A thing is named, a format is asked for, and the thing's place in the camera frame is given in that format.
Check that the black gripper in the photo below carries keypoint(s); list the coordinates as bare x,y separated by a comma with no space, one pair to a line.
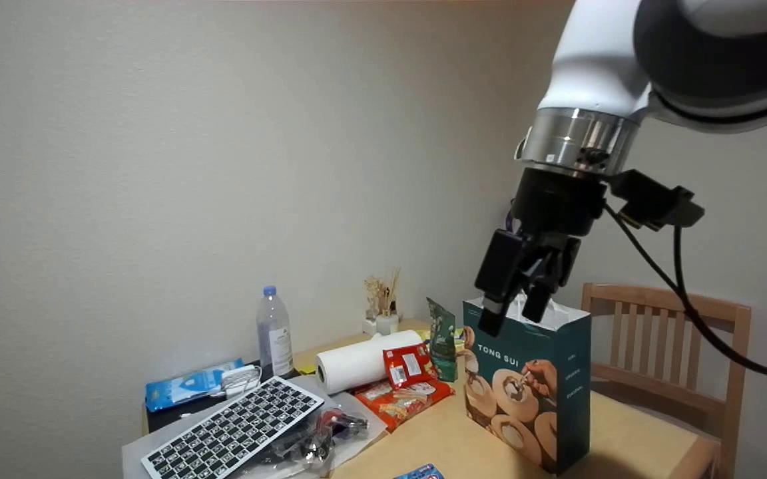
557,202

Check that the blue plastic candy packet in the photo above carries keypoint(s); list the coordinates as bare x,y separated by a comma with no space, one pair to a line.
421,471

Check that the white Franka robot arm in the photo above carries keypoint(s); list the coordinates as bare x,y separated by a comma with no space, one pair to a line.
597,62

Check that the green paper gift bag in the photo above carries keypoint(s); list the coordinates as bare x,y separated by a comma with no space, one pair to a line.
533,390

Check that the clear plastic bag with items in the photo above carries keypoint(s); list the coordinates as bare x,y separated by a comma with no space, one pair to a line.
333,429

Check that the green snack packet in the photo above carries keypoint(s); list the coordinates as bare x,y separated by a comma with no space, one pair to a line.
444,342

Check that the reed diffuser with sticks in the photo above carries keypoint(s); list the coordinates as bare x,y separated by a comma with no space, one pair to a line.
381,306

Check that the red snack packet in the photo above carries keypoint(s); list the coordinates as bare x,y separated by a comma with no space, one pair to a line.
409,364

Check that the orange snack packet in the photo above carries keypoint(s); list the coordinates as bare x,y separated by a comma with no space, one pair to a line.
400,401

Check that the wooden chair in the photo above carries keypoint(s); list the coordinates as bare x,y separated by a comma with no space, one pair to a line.
667,390

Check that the white paper towel roll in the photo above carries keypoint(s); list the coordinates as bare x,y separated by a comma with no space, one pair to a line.
359,363

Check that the clear plastic water bottle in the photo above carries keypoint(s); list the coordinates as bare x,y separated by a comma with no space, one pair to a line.
275,336

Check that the black and white keyboard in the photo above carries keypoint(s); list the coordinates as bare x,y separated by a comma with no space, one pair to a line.
233,425

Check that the blue tissue box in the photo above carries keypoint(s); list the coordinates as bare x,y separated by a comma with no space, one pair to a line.
191,384

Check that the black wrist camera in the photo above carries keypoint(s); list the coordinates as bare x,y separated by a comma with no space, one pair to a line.
658,202

